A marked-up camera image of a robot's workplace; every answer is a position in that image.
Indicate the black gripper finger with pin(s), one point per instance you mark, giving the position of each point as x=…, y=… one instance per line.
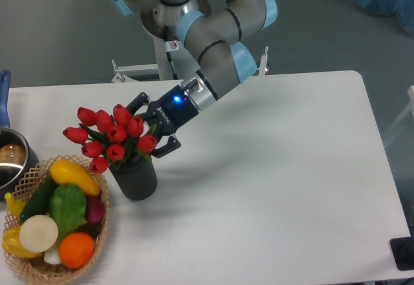
x=171, y=145
x=141, y=100

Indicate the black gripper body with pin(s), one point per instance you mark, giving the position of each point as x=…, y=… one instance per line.
x=170, y=111

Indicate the red tulip bouquet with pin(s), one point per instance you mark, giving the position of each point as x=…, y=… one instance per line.
x=111, y=140

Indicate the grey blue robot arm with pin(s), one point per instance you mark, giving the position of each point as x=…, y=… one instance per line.
x=204, y=51

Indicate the dark grey ribbed vase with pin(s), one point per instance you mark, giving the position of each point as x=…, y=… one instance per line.
x=137, y=178

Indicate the yellow squash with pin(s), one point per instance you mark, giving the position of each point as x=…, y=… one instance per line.
x=68, y=172

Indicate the green lettuce leaf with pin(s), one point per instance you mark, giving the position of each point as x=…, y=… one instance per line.
x=67, y=207

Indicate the orange fruit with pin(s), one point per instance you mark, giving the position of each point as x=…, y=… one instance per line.
x=76, y=250

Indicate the green cucumber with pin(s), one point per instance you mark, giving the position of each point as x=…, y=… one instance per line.
x=38, y=203

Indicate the white round radish slice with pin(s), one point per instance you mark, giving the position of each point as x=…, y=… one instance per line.
x=38, y=233

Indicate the white leek stalk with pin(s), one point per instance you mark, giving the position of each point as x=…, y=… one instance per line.
x=52, y=256

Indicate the yellow banana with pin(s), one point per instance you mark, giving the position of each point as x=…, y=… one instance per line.
x=14, y=206

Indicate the woven wicker basket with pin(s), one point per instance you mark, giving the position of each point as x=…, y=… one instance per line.
x=36, y=271

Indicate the yellow bell pepper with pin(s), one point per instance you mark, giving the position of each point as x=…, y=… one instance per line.
x=13, y=246

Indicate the black device at edge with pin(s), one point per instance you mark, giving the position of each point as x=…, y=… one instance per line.
x=402, y=250

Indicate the blue handled saucepan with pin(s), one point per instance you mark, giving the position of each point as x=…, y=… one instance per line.
x=17, y=157

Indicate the white frame at right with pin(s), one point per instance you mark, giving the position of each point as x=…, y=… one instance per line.
x=401, y=122

